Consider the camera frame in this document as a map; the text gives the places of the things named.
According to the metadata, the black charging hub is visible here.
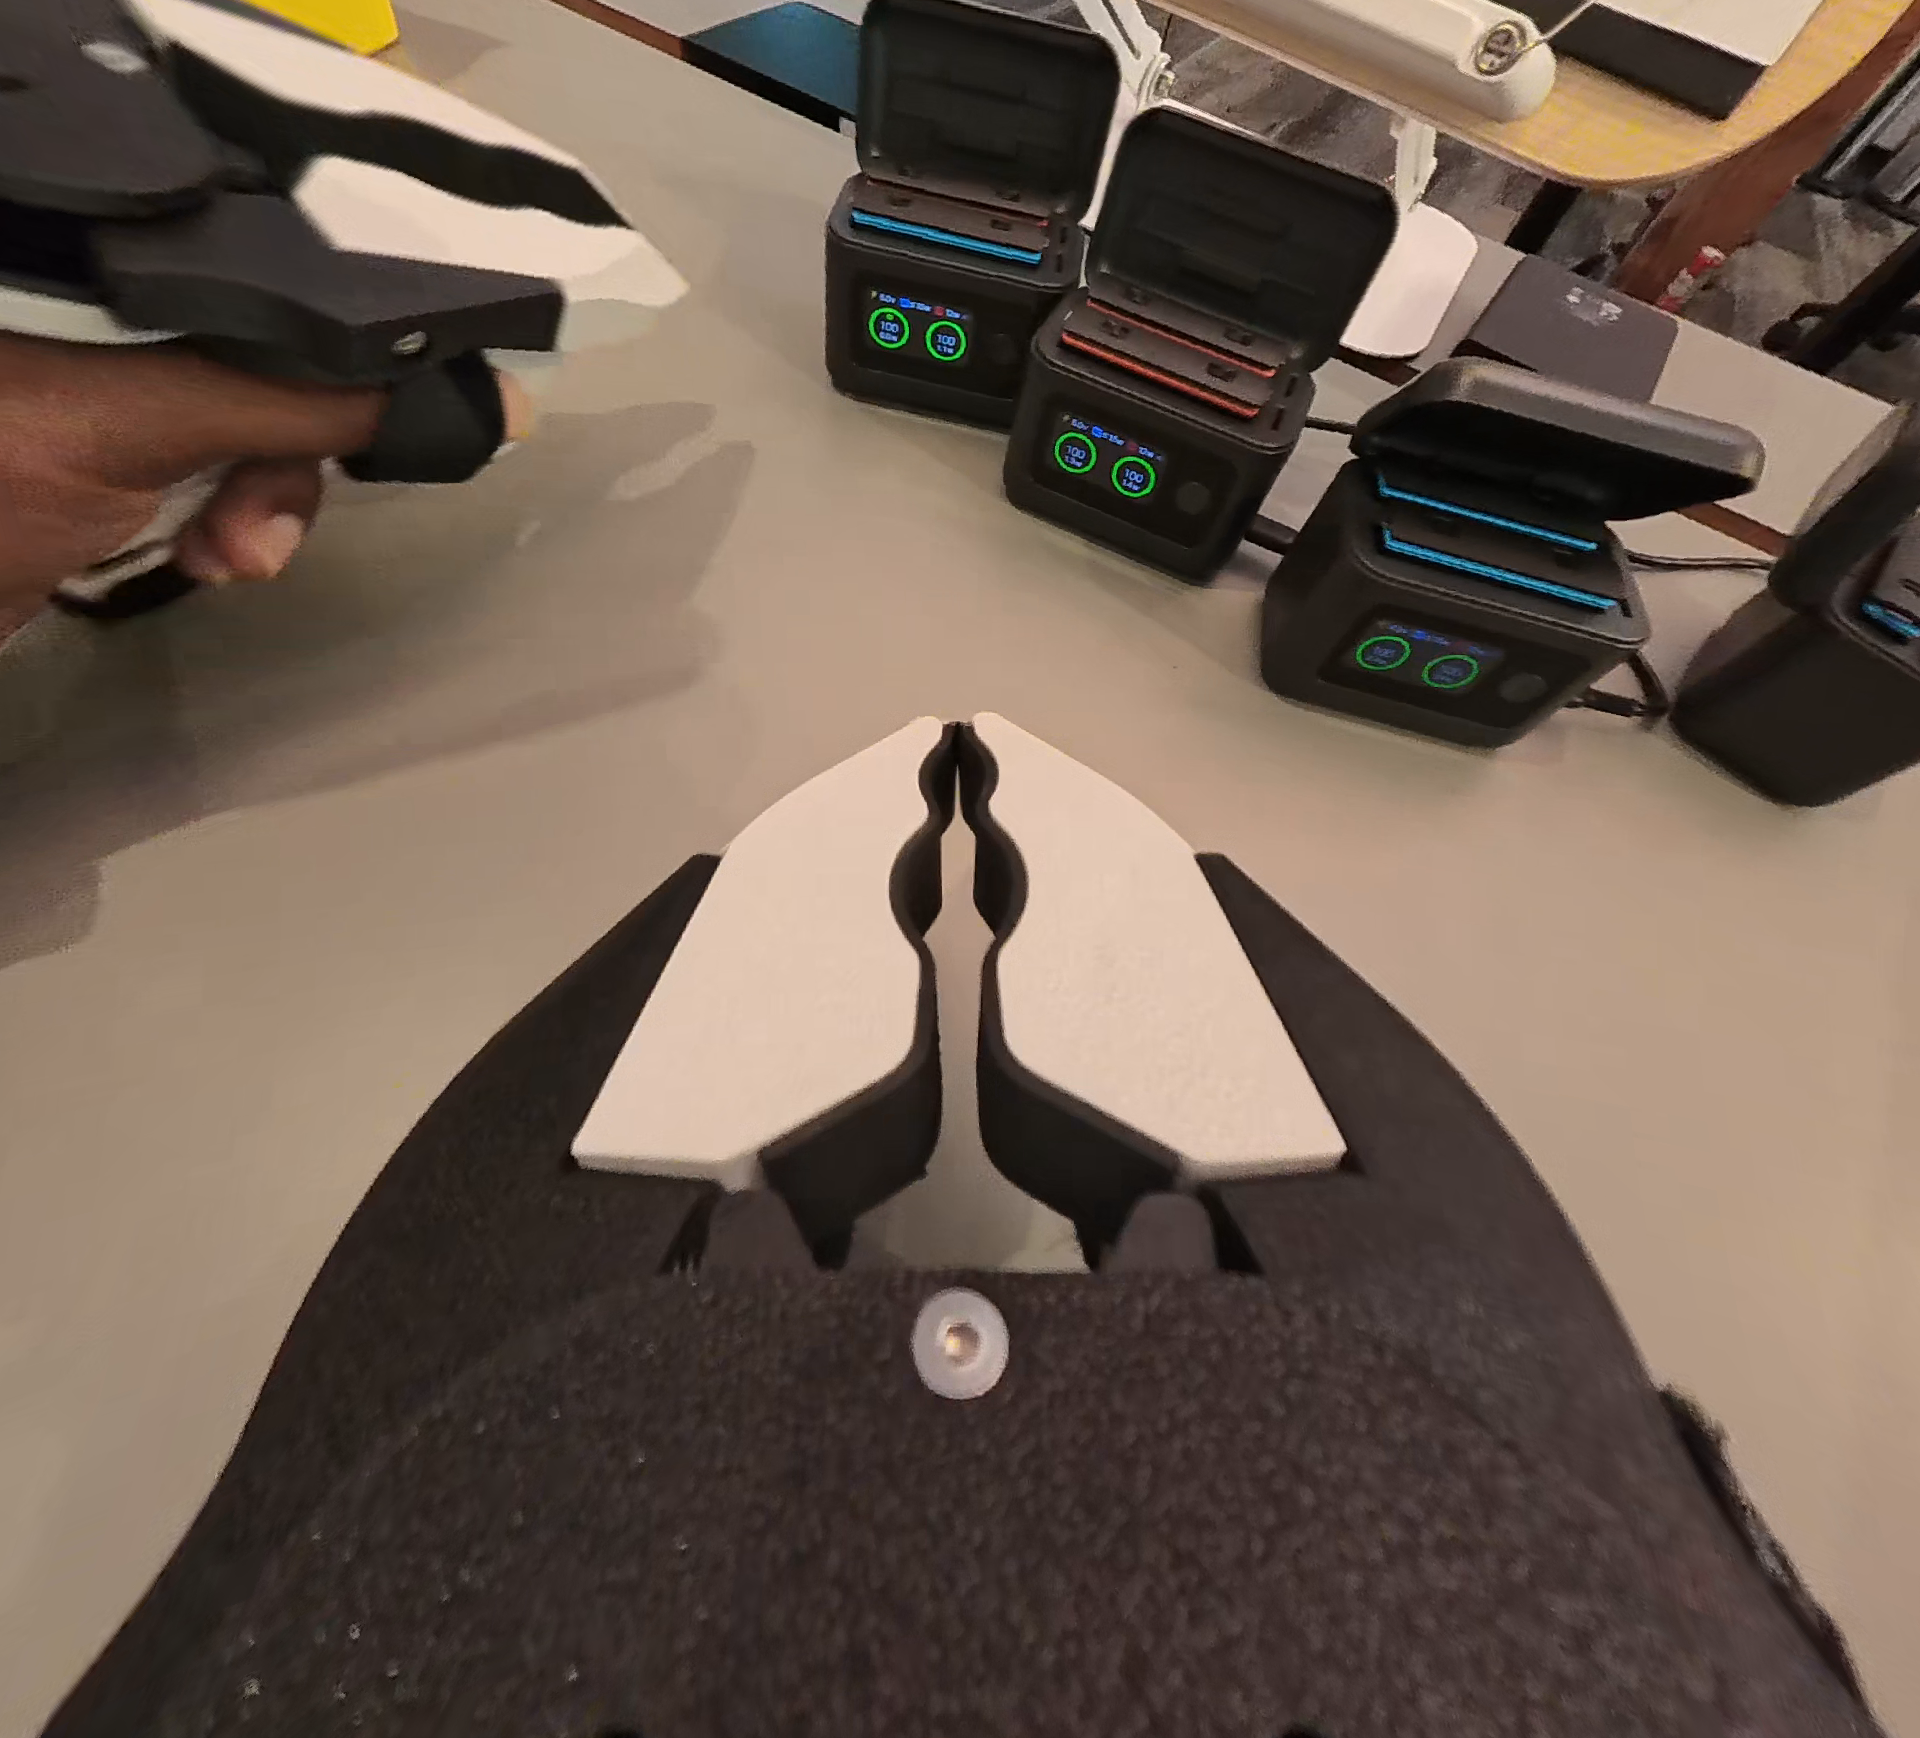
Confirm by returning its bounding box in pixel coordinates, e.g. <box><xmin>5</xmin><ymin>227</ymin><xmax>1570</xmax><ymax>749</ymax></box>
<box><xmin>1465</xmin><ymin>248</ymin><xmax>1686</xmax><ymax>411</ymax></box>

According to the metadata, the black battery charger case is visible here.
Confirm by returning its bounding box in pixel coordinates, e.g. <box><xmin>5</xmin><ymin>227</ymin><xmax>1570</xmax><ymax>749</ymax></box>
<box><xmin>827</xmin><ymin>0</ymin><xmax>1120</xmax><ymax>439</ymax></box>
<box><xmin>1670</xmin><ymin>404</ymin><xmax>1920</xmax><ymax>812</ymax></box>
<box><xmin>1257</xmin><ymin>359</ymin><xmax>1770</xmax><ymax>754</ymax></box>
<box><xmin>1003</xmin><ymin>107</ymin><xmax>1399</xmax><ymax>589</ymax></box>

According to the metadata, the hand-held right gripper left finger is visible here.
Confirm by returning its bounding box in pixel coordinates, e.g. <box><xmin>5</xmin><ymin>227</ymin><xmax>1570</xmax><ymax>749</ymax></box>
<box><xmin>568</xmin><ymin>713</ymin><xmax>956</xmax><ymax>1194</ymax></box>

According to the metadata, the dark flat mat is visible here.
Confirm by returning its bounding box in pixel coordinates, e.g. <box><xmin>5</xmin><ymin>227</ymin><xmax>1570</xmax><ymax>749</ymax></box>
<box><xmin>678</xmin><ymin>0</ymin><xmax>879</xmax><ymax>128</ymax></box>

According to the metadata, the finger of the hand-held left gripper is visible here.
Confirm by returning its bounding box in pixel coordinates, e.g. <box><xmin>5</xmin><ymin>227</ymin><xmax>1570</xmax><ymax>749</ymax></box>
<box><xmin>114</xmin><ymin>0</ymin><xmax>633</xmax><ymax>231</ymax></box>
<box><xmin>84</xmin><ymin>148</ymin><xmax>692</xmax><ymax>390</ymax></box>

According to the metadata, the person's left hand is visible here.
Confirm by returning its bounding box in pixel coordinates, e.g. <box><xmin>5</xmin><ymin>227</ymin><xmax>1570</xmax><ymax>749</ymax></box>
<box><xmin>0</xmin><ymin>345</ymin><xmax>377</xmax><ymax>656</ymax></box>

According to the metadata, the white base mat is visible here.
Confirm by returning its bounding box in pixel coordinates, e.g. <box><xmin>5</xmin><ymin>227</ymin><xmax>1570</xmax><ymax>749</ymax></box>
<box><xmin>1328</xmin><ymin>203</ymin><xmax>1494</xmax><ymax>368</ymax></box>

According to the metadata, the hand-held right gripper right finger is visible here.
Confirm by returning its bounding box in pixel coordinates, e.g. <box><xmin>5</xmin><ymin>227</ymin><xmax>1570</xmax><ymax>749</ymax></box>
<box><xmin>969</xmin><ymin>711</ymin><xmax>1350</xmax><ymax>1187</ymax></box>

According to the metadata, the black battery blue stripe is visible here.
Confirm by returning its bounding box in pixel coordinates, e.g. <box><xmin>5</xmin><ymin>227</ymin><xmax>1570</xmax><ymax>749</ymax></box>
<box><xmin>1366</xmin><ymin>524</ymin><xmax>1638</xmax><ymax>626</ymax></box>
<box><xmin>847</xmin><ymin>195</ymin><xmax>1057</xmax><ymax>270</ymax></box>
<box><xmin>1376</xmin><ymin>465</ymin><xmax>1646</xmax><ymax>566</ymax></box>

